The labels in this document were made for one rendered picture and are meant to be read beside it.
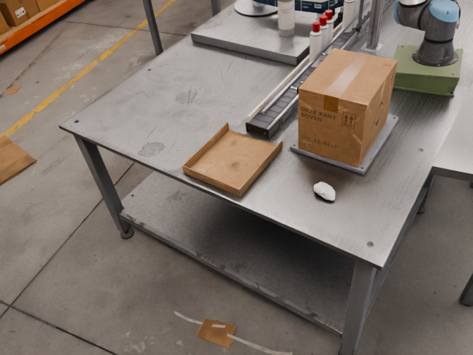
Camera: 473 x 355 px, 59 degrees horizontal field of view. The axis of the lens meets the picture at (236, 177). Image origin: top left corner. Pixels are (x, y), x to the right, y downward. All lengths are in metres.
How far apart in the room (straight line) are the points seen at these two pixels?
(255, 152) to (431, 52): 0.89
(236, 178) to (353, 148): 0.43
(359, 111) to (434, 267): 1.21
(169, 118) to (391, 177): 0.96
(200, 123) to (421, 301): 1.35
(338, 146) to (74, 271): 1.65
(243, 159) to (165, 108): 0.53
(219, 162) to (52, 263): 1.37
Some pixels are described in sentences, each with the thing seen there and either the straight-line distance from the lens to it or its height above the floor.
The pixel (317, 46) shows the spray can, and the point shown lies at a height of 0.99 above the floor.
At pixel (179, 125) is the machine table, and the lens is 1.84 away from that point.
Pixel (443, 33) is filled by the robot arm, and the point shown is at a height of 1.04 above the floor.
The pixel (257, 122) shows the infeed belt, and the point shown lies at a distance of 1.71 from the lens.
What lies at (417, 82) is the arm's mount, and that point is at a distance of 1.99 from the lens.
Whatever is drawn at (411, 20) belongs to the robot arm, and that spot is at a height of 1.06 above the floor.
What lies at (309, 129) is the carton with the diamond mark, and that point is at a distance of 1.54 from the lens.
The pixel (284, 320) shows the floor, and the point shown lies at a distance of 2.14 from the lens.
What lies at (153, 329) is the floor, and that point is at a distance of 2.21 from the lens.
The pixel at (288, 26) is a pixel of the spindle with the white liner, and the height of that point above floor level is 0.93.
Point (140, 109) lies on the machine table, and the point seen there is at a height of 0.83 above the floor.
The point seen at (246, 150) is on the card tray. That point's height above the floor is 0.83.
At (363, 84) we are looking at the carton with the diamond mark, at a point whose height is 1.12.
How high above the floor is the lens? 1.91
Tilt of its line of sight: 44 degrees down
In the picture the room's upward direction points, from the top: 8 degrees counter-clockwise
